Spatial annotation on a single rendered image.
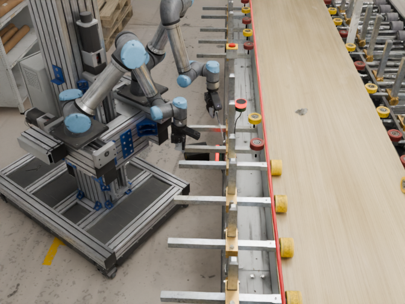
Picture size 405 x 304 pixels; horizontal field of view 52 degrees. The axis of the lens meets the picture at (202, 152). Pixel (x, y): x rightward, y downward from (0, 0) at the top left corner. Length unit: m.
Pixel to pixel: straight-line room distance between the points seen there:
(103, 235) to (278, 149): 1.27
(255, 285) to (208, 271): 0.83
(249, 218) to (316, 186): 0.42
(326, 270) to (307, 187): 0.48
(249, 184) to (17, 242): 1.71
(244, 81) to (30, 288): 2.18
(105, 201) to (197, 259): 0.75
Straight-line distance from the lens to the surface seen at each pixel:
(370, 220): 2.08
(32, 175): 3.43
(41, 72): 2.56
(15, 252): 3.24
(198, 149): 2.38
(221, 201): 1.94
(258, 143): 2.36
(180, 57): 2.29
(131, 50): 1.94
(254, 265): 2.15
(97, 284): 2.90
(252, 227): 2.29
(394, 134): 2.64
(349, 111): 2.75
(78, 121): 2.06
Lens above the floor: 2.37
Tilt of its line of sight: 40 degrees down
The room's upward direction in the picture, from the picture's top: 1 degrees counter-clockwise
